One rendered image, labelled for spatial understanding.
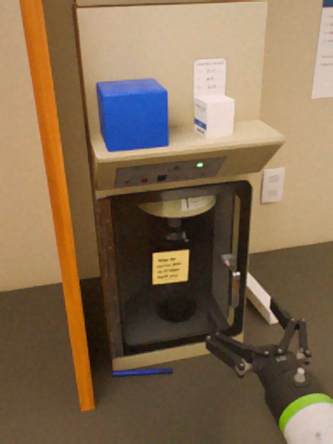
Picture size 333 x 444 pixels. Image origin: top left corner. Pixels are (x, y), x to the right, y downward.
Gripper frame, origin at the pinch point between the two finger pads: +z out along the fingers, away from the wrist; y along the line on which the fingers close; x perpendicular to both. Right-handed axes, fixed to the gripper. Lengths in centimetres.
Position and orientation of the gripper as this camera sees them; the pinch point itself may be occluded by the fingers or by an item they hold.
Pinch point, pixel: (242, 311)
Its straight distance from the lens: 98.6
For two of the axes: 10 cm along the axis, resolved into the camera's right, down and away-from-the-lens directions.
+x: 0.1, 8.9, 4.6
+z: -2.4, -4.5, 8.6
